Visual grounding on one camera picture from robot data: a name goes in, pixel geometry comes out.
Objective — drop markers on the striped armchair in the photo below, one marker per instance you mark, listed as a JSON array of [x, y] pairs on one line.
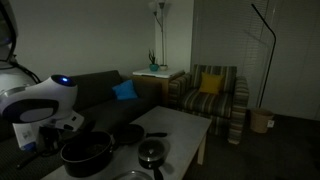
[[227, 110]]

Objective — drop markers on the black frying pan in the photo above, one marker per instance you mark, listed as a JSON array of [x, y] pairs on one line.
[[132, 133]]

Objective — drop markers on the white floor lamp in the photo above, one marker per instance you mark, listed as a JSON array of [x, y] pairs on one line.
[[157, 9]]

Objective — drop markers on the dark grey sofa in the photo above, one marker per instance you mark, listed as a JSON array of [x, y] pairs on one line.
[[96, 101]]

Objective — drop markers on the blue cushion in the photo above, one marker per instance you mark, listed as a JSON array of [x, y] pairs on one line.
[[125, 90]]

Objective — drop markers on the round glass pot lid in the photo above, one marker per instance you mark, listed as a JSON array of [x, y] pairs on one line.
[[133, 175]]

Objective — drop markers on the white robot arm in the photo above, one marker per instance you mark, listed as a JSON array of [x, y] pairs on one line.
[[25, 101]]

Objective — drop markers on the yellow cushion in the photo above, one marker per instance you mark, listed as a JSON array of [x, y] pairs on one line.
[[211, 83]]

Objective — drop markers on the large black pot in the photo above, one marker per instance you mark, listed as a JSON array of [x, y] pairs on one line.
[[88, 154]]

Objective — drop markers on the beige waste basket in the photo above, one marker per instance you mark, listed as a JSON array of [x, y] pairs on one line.
[[259, 120]]

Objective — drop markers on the teal plant pot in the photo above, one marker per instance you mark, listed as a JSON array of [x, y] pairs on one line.
[[153, 65]]

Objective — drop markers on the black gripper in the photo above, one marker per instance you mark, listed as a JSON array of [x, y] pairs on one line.
[[52, 140]]

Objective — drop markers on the small black saucepan with lid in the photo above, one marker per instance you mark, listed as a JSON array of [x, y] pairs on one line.
[[151, 153]]

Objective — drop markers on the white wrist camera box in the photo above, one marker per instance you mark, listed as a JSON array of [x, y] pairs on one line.
[[27, 134]]

